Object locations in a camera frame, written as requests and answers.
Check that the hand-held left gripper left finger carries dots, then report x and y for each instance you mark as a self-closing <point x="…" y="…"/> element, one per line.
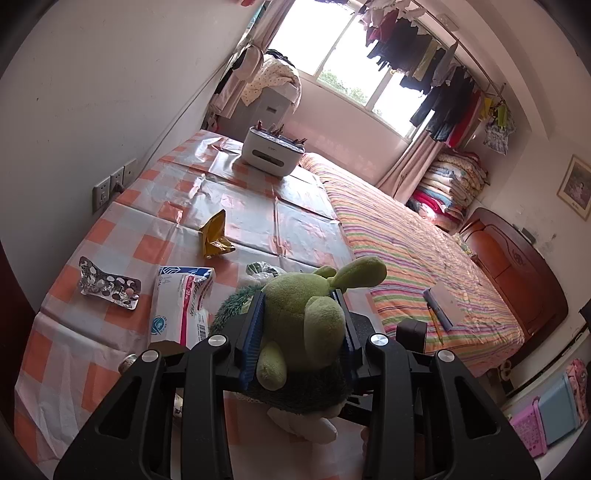
<point x="251" y="332"/>

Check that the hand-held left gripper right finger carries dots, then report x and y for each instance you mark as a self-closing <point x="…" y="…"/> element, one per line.
<point x="345" y="341"/>

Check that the green plush toy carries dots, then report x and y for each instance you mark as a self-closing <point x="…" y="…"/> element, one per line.
<point x="300" y="323"/>

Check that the clear plastic bag green packet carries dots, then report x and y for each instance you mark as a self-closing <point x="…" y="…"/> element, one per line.
<point x="258" y="272"/>

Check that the white pink medicine box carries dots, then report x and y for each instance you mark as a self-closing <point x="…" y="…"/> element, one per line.
<point x="180" y="309"/>

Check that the yellow snack wrapper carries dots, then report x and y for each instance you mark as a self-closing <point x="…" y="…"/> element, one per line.
<point x="213" y="235"/>

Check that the silver pill blister pack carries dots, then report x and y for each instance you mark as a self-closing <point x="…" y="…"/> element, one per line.
<point x="106" y="286"/>

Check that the pencil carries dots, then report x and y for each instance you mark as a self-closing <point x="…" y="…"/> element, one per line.
<point x="436" y="323"/>

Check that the grey white notebook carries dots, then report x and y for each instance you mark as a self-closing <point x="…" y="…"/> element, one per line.
<point x="445" y="304"/>

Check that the bed with striped sheet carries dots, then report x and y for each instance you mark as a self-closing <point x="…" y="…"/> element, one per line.
<point x="406" y="249"/>

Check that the white slipper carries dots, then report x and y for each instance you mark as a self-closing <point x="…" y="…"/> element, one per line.
<point x="505" y="369"/>

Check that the patterned pillow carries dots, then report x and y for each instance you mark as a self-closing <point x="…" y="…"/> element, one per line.
<point x="466" y="247"/>

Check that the brown wooden headboard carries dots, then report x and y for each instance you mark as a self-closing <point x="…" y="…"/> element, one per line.
<point x="512" y="267"/>

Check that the small metal can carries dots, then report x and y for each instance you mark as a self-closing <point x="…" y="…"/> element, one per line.
<point x="125" y="364"/>

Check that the pink plastic basket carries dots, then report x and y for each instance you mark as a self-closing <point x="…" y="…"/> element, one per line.
<point x="528" y="429"/>

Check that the stack of folded quilts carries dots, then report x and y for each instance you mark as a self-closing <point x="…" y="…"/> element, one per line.
<point x="448" y="189"/>

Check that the small black item on headboard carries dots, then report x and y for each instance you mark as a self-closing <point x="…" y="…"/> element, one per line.
<point x="528" y="234"/>

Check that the blue plastic box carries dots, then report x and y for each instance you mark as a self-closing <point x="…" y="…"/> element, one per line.
<point x="558" y="406"/>

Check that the orange white checkered tablecloth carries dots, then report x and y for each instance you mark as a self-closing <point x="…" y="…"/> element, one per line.
<point x="138" y="207"/>

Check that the pink backpack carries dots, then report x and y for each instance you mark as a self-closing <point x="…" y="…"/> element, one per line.
<point x="578" y="383"/>

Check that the beige curtain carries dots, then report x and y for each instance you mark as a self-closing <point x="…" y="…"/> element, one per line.
<point x="411" y="161"/>
<point x="268" y="23"/>

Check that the white desktop organizer box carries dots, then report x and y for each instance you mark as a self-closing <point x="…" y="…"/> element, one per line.
<point x="270" y="154"/>

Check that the white floor appliance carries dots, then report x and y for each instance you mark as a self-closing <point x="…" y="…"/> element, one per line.
<point x="272" y="110"/>

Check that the cream dotted cloth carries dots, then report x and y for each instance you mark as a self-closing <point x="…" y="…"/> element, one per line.
<point x="272" y="74"/>

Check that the row of hanging clothes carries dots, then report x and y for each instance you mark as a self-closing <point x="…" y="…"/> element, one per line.
<point x="415" y="50"/>

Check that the window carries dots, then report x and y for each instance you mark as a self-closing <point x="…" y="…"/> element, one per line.
<point x="332" y="50"/>

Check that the white wall socket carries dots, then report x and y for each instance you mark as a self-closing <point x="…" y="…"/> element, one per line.
<point x="130" y="170"/>
<point x="101" y="196"/>
<point x="117" y="177"/>

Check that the framed wall picture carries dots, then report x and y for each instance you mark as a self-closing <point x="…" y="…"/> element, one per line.
<point x="575" y="184"/>

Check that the clothes hanging on wall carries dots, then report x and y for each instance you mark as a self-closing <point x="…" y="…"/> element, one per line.
<point x="231" y="92"/>

